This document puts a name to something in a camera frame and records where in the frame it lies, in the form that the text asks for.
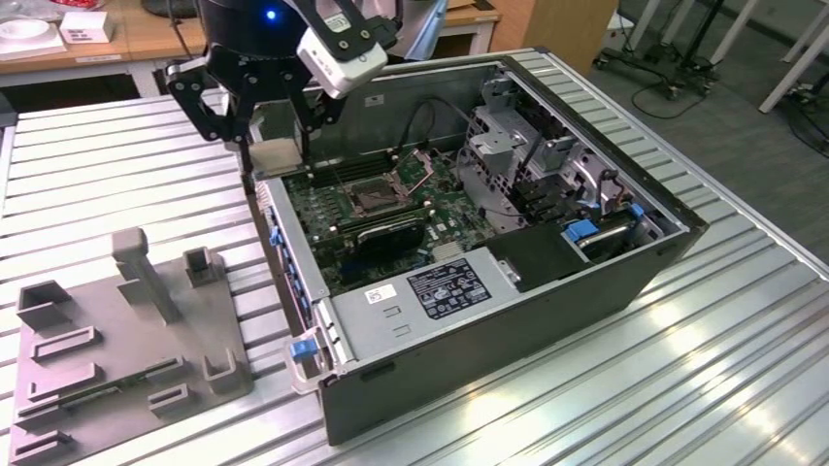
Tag black internal wire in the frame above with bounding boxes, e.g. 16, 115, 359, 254
393, 96, 480, 151

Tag wooden desk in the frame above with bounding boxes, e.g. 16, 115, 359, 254
0, 0, 503, 74

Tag blue disk carrier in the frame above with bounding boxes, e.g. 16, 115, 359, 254
559, 217, 600, 251

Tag wooden cabinet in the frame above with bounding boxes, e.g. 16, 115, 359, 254
497, 0, 620, 77

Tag white bowl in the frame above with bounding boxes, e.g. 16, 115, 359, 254
0, 17, 65, 57

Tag green motherboard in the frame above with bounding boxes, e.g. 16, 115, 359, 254
283, 148, 500, 292

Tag metal socket cover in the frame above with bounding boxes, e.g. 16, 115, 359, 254
404, 148, 448, 188

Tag black open PC case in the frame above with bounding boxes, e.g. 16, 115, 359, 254
243, 46, 711, 448

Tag black wheeled stand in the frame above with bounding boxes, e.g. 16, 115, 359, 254
594, 0, 723, 101

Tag black monitor foot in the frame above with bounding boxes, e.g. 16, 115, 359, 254
140, 0, 201, 18

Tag silver power supply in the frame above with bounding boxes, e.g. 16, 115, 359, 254
320, 245, 519, 370

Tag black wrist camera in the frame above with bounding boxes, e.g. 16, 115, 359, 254
359, 14, 401, 52

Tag white cardboard box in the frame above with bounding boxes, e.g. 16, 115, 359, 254
57, 10, 109, 45

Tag black RAM slot bank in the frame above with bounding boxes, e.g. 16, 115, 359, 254
309, 213, 428, 240
308, 150, 400, 188

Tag black graphics card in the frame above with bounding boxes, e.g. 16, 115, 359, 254
353, 218, 428, 266

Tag silver green CPU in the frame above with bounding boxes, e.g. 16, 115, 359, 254
248, 138, 305, 179

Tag black plastic shroud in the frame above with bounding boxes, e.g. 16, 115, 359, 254
484, 225, 594, 292

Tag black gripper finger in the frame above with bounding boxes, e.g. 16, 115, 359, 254
161, 57, 260, 195
277, 67, 348, 171

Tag CPU socket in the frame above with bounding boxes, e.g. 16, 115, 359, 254
341, 174, 415, 219

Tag grey metal disk bay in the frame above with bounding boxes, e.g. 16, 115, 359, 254
461, 77, 584, 224

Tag white table legs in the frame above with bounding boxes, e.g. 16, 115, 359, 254
756, 0, 829, 116

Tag grey plastic parts rack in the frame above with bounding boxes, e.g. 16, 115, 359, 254
9, 227, 257, 466

